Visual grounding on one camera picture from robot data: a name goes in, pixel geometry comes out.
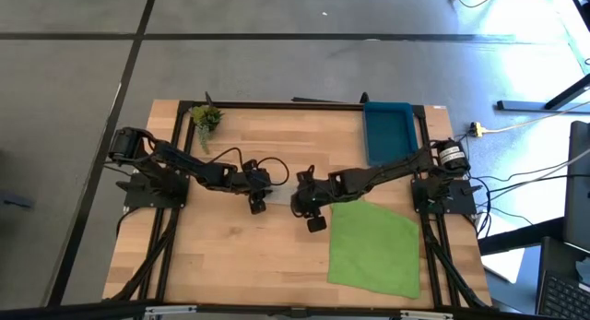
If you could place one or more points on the green microfiber towel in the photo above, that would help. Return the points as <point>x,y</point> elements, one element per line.
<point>373,251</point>

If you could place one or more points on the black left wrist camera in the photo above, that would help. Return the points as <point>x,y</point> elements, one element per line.
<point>258,206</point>

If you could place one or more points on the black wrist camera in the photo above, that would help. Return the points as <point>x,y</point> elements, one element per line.
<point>258,206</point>
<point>317,224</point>

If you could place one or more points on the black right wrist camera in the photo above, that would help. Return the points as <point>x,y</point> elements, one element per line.
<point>317,224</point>

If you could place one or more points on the silver gantry bracket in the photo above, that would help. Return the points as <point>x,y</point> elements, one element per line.
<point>170,309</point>
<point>426,315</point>

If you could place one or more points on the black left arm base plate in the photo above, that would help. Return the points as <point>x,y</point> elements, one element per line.
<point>138,197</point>

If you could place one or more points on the black overhead gantry frame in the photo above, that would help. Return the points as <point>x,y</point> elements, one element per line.
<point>92,311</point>

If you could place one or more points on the dark grey monitor panel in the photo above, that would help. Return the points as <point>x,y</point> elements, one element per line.
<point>578,195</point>

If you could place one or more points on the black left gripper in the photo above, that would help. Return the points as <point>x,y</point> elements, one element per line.
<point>251,179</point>

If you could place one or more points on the dark grey laptop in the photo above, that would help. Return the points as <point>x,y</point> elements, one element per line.
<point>562,297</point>

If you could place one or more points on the black floor rod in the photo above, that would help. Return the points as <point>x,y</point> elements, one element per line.
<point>322,100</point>

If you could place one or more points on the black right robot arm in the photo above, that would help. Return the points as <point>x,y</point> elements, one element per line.
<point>382,170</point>

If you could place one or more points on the black desk foot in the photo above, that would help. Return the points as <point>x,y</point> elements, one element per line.
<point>521,105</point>

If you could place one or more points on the small artificial green plant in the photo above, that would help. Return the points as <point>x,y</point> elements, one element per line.
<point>206,119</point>

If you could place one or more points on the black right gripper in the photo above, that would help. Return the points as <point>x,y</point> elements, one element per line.
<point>315,195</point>

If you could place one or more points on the blue plastic basket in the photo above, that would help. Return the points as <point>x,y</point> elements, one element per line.
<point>389,131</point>

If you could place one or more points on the black laptop desk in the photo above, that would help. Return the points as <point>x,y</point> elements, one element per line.
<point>521,237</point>

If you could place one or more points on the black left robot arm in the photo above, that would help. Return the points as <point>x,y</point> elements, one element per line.
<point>193,168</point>

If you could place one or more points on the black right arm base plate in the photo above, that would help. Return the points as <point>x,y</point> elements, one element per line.
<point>461,195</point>

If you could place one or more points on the white paper sheet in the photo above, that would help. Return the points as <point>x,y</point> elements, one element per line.
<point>507,264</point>

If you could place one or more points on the yellow power plug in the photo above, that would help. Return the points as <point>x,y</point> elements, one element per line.
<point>476,128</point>

